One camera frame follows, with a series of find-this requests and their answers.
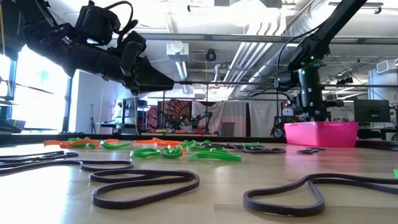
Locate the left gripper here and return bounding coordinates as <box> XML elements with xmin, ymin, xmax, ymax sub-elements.
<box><xmin>61</xmin><ymin>30</ymin><xmax>175</xmax><ymax>96</ymax></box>

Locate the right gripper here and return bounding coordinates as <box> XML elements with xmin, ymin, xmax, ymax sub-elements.
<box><xmin>297</xmin><ymin>90</ymin><xmax>345</xmax><ymax>123</ymax></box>

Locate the pink plastic basket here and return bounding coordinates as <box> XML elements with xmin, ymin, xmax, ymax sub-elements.
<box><xmin>284</xmin><ymin>121</ymin><xmax>359</xmax><ymax>149</ymax></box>

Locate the monitor on black stand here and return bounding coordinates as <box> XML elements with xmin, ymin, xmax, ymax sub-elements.
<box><xmin>114</xmin><ymin>97</ymin><xmax>140</xmax><ymax>135</ymax></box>

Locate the red web pattern tapestry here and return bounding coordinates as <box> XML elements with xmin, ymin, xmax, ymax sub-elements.
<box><xmin>157</xmin><ymin>99</ymin><xmax>192</xmax><ymax>131</ymax></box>

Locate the black ceiling spotlight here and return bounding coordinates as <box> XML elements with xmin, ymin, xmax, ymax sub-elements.
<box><xmin>335</xmin><ymin>73</ymin><xmax>354</xmax><ymax>86</ymax></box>

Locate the white ceiling box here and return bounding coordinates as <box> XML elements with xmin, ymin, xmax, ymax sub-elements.
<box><xmin>166</xmin><ymin>40</ymin><xmax>190</xmax><ymax>62</ymax></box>

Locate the black computer monitor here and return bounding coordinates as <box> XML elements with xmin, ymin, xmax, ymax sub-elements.
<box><xmin>353</xmin><ymin>99</ymin><xmax>392</xmax><ymax>123</ymax></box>

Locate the white hanging sheet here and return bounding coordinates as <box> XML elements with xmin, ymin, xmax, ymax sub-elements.
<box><xmin>191</xmin><ymin>100</ymin><xmax>248</xmax><ymax>138</ymax></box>
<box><xmin>249</xmin><ymin>100</ymin><xmax>283</xmax><ymax>138</ymax></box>

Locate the person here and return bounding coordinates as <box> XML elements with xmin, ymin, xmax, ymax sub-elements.
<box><xmin>177</xmin><ymin>114</ymin><xmax>194</xmax><ymax>133</ymax></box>

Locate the black tripod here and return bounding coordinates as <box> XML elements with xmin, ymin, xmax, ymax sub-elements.
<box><xmin>89</xmin><ymin>104</ymin><xmax>98</xmax><ymax>134</ymax></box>

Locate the grey chair back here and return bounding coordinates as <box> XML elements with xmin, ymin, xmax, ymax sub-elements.
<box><xmin>221</xmin><ymin>121</ymin><xmax>236</xmax><ymax>138</ymax></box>

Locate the grey ceiling beam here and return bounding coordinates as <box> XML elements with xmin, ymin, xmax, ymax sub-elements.
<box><xmin>141</xmin><ymin>32</ymin><xmax>398</xmax><ymax>44</ymax></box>

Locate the dark side desk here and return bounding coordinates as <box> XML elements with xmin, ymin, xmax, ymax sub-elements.
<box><xmin>0</xmin><ymin>79</ymin><xmax>27</xmax><ymax>134</ymax></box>

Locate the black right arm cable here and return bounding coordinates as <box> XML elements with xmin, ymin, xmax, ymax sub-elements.
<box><xmin>275</xmin><ymin>26</ymin><xmax>324</xmax><ymax>72</ymax></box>

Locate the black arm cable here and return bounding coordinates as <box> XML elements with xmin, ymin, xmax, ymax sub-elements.
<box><xmin>275</xmin><ymin>26</ymin><xmax>324</xmax><ymax>72</ymax></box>
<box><xmin>104</xmin><ymin>0</ymin><xmax>139</xmax><ymax>37</ymax></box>

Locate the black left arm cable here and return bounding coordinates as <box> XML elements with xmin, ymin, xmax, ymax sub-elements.
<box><xmin>104</xmin><ymin>0</ymin><xmax>139</xmax><ymax>37</ymax></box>

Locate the silver spiral air duct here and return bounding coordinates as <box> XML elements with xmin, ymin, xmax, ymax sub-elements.
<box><xmin>238</xmin><ymin>0</ymin><xmax>340</xmax><ymax>99</ymax></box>

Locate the black ceiling cable reel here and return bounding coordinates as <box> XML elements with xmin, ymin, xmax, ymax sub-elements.
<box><xmin>205</xmin><ymin>48</ymin><xmax>218</xmax><ymax>63</ymax></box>

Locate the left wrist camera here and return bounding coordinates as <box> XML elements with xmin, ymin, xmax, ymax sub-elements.
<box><xmin>74</xmin><ymin>1</ymin><xmax>121</xmax><ymax>47</ymax></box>

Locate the white wall air unit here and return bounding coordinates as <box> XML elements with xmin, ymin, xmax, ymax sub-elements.
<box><xmin>375</xmin><ymin>58</ymin><xmax>398</xmax><ymax>76</ymax></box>

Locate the black metal rig frame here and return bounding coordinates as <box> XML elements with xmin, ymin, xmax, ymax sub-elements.
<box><xmin>122</xmin><ymin>80</ymin><xmax>398</xmax><ymax>138</ymax></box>

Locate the black aluminium table frame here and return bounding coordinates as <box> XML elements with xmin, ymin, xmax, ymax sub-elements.
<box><xmin>0</xmin><ymin>133</ymin><xmax>398</xmax><ymax>149</ymax></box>

